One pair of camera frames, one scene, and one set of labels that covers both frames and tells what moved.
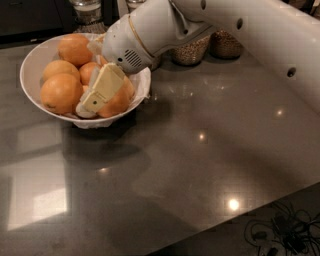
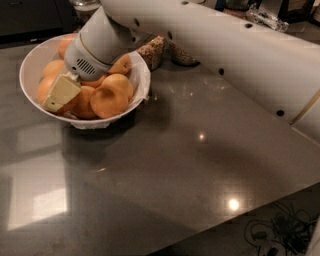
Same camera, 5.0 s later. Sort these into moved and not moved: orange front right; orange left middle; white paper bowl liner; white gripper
Moved: white gripper
Not moved: orange left middle; white paper bowl liner; orange front right
